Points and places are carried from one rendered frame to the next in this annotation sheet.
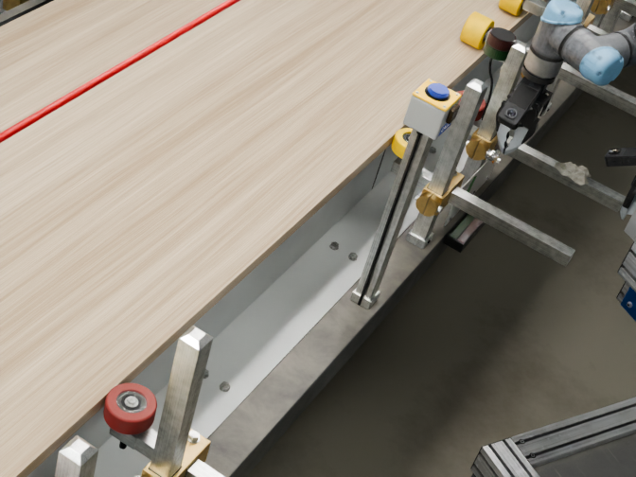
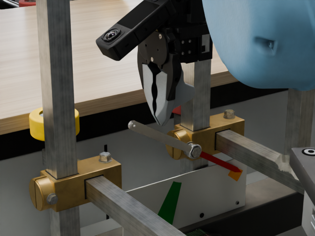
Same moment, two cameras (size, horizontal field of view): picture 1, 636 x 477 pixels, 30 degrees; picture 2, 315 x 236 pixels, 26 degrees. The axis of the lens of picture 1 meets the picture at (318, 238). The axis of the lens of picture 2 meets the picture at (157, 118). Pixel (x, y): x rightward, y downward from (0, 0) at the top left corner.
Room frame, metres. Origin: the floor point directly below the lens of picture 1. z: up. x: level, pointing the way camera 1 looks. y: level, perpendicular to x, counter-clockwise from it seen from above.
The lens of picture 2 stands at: (1.43, -0.88, 1.29)
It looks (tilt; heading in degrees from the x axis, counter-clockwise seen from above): 21 degrees down; 36
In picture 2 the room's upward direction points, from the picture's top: straight up
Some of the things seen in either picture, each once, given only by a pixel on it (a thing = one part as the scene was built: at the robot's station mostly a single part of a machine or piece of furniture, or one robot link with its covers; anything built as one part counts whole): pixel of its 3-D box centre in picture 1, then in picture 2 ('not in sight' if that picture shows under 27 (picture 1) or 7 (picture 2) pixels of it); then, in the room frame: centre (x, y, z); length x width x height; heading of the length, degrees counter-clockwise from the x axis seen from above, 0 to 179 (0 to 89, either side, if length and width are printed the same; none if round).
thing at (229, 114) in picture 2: not in sight; (229, 114); (2.40, -0.32, 0.88); 0.02 x 0.02 x 0.01
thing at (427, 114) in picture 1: (431, 111); not in sight; (1.85, -0.13, 1.18); 0.07 x 0.07 x 0.08; 70
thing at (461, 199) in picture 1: (480, 210); (118, 206); (2.10, -0.32, 0.82); 0.43 x 0.03 x 0.04; 70
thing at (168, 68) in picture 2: (526, 124); (167, 69); (2.18, -0.35, 1.02); 0.05 x 0.02 x 0.09; 70
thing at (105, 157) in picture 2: not in sight; (105, 157); (2.16, -0.24, 0.86); 0.02 x 0.02 x 0.01
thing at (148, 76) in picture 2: (507, 130); (165, 90); (2.21, -0.32, 0.97); 0.06 x 0.03 x 0.09; 160
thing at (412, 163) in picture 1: (393, 218); not in sight; (1.85, -0.13, 0.93); 0.05 x 0.04 x 0.45; 160
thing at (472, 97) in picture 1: (443, 174); (60, 150); (2.09, -0.21, 0.89); 0.03 x 0.03 x 0.48; 70
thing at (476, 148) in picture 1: (485, 137); (204, 136); (2.35, -0.30, 0.85); 0.13 x 0.06 x 0.05; 160
